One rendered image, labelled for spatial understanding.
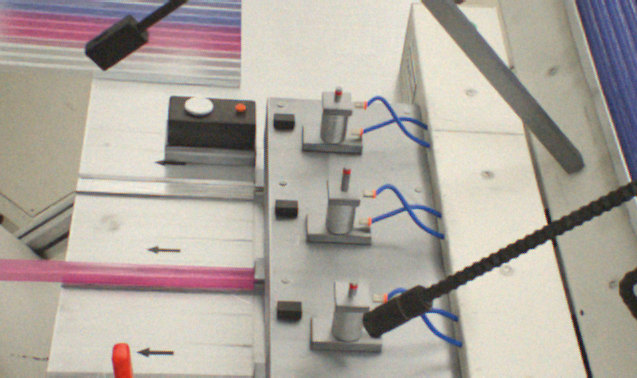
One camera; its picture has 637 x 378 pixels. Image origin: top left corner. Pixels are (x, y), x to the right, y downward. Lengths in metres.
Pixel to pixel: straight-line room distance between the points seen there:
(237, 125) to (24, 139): 1.48
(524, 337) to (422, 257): 0.11
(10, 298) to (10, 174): 1.02
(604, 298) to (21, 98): 1.69
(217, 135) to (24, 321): 0.57
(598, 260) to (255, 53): 0.43
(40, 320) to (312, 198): 0.69
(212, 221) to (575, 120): 0.32
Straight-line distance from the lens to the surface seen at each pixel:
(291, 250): 1.02
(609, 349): 1.00
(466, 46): 1.03
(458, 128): 1.13
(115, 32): 1.02
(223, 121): 1.16
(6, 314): 1.65
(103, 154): 1.19
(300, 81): 1.29
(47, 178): 2.67
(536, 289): 1.00
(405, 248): 1.04
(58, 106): 2.56
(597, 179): 1.10
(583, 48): 1.16
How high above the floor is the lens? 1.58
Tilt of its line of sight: 22 degrees down
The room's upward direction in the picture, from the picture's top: 59 degrees clockwise
